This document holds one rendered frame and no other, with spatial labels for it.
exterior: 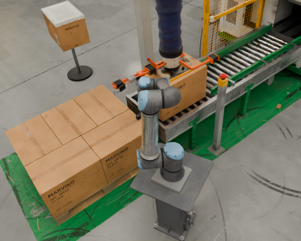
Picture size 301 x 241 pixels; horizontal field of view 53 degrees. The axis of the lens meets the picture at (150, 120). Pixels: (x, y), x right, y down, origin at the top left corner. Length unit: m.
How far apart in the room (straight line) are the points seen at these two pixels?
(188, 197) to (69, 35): 2.82
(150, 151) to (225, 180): 1.41
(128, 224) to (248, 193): 1.22
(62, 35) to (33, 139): 1.58
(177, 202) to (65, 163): 1.18
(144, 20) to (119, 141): 1.63
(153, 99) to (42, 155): 1.65
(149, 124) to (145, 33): 2.27
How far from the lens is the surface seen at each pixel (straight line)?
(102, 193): 3.29
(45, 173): 2.95
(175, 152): 2.19
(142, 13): 3.86
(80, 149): 3.01
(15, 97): 4.94
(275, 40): 4.52
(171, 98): 1.75
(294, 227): 3.21
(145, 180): 2.41
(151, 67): 2.89
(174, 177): 2.32
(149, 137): 1.96
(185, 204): 2.28
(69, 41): 4.35
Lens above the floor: 2.72
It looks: 44 degrees down
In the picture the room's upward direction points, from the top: 7 degrees counter-clockwise
